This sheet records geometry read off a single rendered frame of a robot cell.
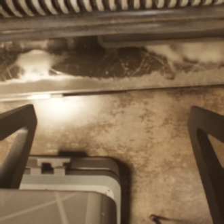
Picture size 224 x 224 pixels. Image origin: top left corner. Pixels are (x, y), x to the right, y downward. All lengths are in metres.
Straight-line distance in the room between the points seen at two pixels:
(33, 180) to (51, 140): 0.26
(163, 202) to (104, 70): 0.77
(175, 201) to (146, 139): 0.34
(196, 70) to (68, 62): 0.33
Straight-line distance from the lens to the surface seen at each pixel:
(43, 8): 0.23
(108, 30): 0.32
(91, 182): 0.74
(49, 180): 0.77
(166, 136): 0.98
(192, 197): 1.13
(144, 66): 0.53
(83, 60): 0.53
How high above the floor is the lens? 0.92
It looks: 85 degrees down
